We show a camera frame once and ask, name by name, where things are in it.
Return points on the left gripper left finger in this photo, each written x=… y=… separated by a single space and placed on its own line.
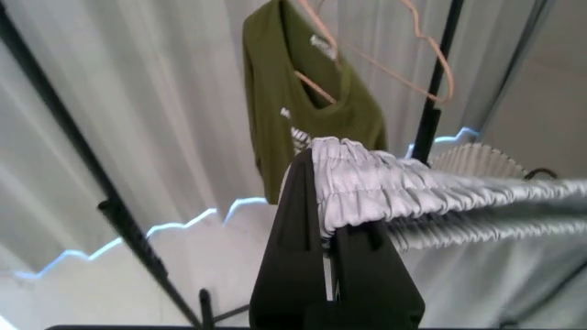
x=289 y=275

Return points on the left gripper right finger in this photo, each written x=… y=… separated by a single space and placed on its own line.
x=371 y=284

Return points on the pale grey shorts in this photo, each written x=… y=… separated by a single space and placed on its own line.
x=390 y=183

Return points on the green printed shirt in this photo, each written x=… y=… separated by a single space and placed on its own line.
x=275 y=91

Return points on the pink clothes hanger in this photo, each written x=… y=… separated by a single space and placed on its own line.
x=321 y=32
x=447 y=69

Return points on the white laundry basket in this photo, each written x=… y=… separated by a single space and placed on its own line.
x=477 y=158

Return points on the black clothes rack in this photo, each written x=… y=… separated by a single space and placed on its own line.
x=433 y=114

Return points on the white curtain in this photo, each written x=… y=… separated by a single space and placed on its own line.
x=160 y=114

